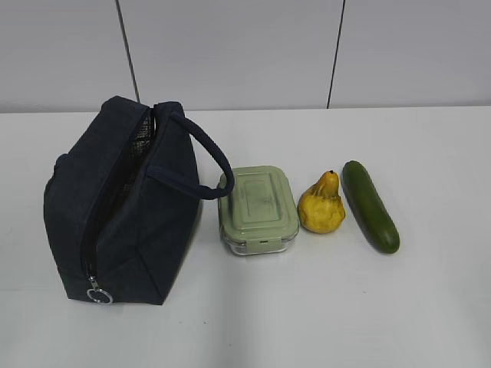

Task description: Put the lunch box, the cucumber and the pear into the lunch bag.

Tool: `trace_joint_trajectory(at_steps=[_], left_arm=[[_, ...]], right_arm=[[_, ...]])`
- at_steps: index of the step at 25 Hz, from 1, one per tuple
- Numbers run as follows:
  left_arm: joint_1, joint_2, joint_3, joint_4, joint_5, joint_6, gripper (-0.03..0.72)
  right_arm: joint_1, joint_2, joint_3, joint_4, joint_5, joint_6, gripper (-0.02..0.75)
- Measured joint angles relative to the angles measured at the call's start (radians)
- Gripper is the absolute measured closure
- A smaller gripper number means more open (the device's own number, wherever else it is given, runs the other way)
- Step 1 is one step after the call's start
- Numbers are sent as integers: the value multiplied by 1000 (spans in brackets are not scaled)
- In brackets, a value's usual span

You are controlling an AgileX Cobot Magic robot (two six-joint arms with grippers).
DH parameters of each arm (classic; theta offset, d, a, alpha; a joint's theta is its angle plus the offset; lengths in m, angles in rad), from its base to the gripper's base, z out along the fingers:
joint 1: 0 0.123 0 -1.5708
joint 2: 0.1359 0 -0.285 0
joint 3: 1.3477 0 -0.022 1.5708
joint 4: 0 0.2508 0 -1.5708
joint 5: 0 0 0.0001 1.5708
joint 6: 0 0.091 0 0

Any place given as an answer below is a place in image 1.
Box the green lid glass container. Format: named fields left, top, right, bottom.
left=218, top=166, right=300, bottom=256

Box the yellow pear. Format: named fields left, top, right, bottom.
left=298, top=170, right=345, bottom=234

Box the navy blue lunch bag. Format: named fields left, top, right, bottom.
left=43, top=96, right=235, bottom=305

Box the green cucumber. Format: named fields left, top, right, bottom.
left=341, top=160, right=400, bottom=255

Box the silver zipper pull ring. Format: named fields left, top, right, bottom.
left=86, top=272, right=114, bottom=307

